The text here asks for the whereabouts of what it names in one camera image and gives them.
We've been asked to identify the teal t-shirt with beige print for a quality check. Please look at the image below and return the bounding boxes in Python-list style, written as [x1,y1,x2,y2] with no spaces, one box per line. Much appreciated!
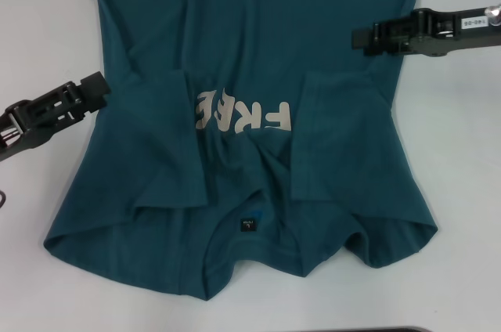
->
[41,0,438,301]

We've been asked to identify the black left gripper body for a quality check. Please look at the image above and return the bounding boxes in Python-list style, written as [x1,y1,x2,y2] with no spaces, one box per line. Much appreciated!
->
[0,108,95,163]

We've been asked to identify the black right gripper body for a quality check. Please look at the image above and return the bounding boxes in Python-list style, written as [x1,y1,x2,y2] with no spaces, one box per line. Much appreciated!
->
[406,2,501,58]

